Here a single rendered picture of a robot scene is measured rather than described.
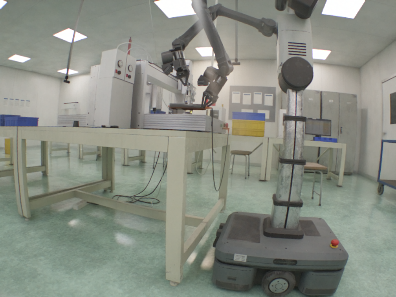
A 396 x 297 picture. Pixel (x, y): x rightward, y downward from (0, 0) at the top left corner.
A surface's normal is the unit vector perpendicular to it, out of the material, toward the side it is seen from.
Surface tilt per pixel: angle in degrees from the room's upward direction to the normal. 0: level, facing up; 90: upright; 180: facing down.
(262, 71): 90
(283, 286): 90
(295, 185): 90
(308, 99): 90
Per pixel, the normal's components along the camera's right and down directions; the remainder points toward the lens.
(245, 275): -0.08, 0.07
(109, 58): -0.30, 0.05
